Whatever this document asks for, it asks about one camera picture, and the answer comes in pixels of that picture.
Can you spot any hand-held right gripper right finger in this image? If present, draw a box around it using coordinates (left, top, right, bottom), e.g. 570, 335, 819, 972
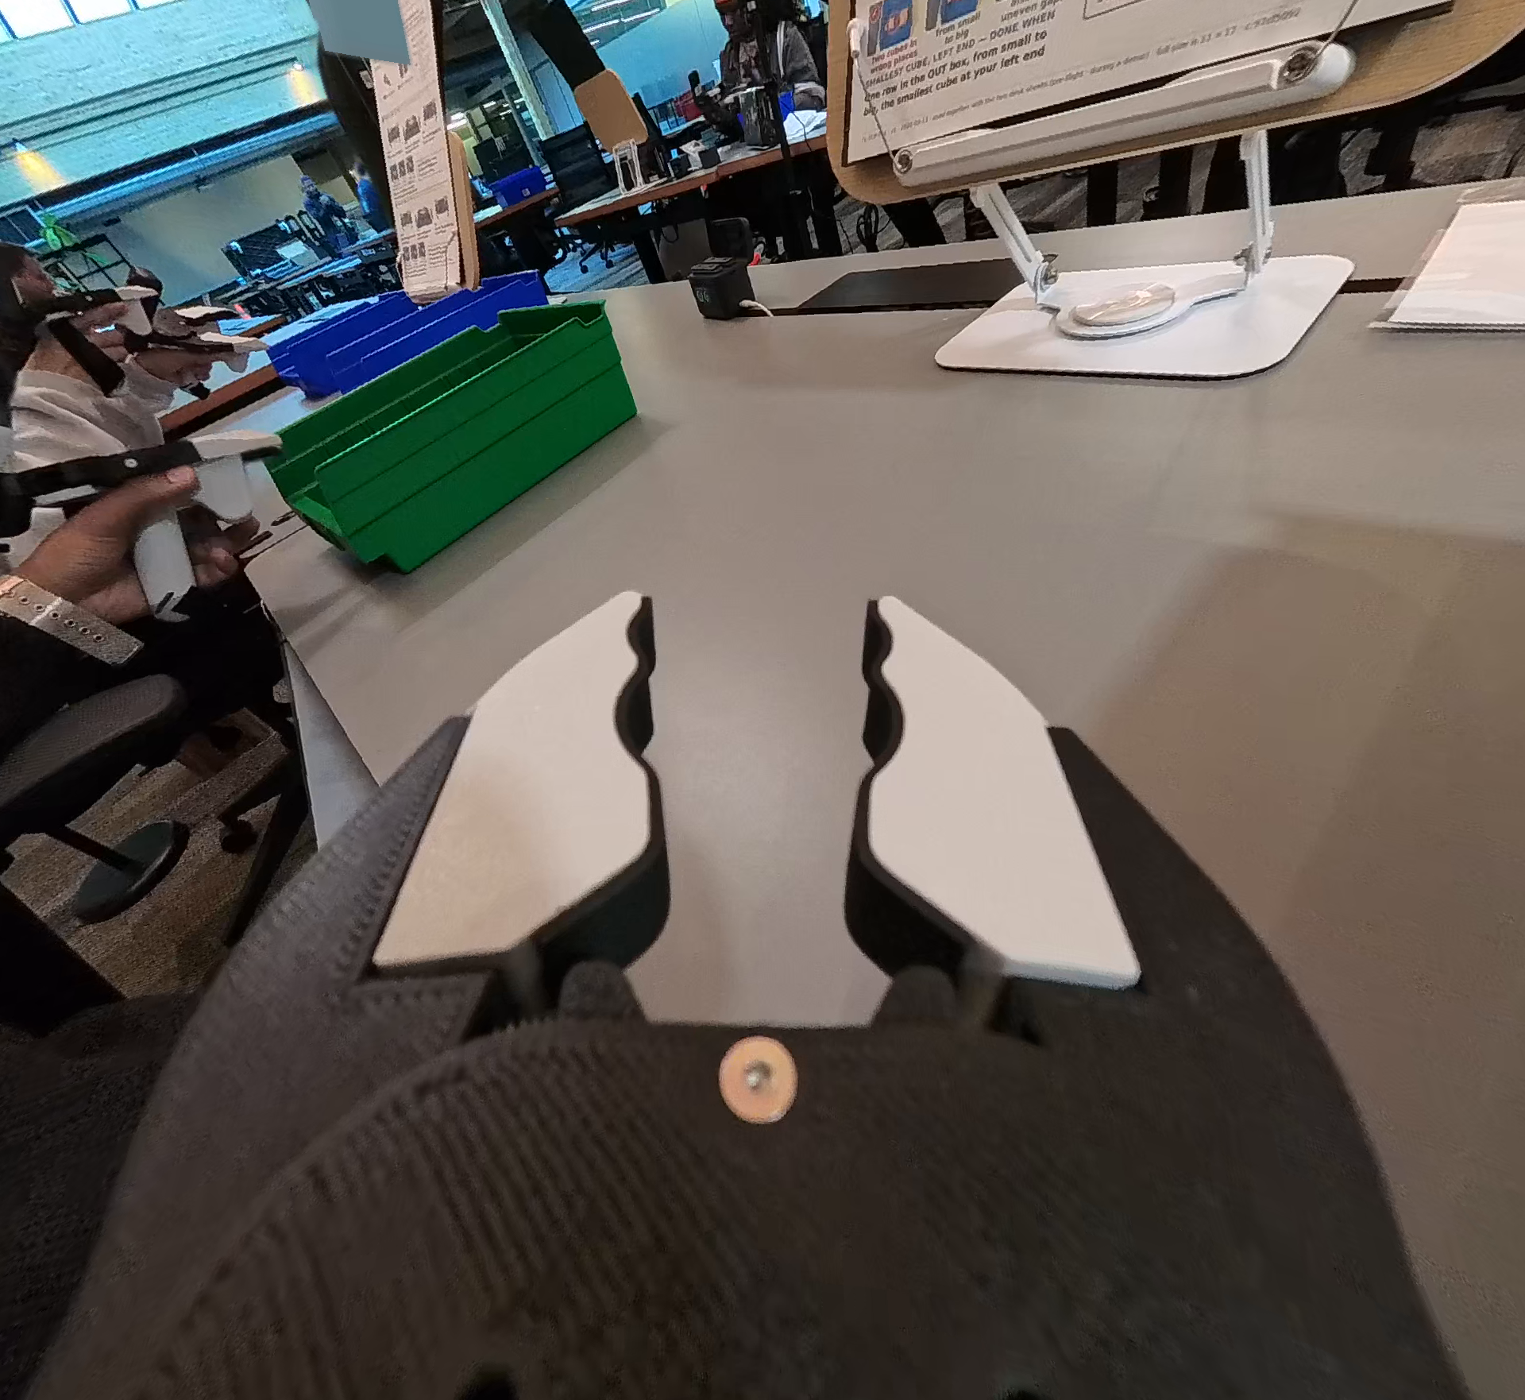
847, 598, 1144, 1028

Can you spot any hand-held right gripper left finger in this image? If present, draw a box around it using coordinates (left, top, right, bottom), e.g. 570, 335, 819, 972
372, 592, 672, 1005

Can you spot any green plastic bin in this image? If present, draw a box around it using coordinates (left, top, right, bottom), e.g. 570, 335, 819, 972
269, 302, 638, 573

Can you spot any person's left hand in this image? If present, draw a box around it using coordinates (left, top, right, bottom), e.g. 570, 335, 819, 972
14, 468, 205, 627

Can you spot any blue plastic bin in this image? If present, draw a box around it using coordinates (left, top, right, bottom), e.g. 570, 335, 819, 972
269, 271, 553, 401

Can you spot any black office chair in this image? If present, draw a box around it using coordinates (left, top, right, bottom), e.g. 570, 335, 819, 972
0, 674, 257, 925

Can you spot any wooden document stand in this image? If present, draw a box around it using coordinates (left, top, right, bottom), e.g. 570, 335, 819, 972
370, 0, 481, 306

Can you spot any white document stand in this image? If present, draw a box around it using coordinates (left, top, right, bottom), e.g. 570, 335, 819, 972
827, 0, 1525, 382

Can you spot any black charger box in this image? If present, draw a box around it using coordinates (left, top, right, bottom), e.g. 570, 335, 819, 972
689, 253, 759, 324

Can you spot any person's black sweater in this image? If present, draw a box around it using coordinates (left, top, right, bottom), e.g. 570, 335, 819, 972
0, 989, 193, 1400

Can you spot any paper sheet in clear sleeve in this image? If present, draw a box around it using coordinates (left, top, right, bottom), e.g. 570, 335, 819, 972
1370, 199, 1525, 333

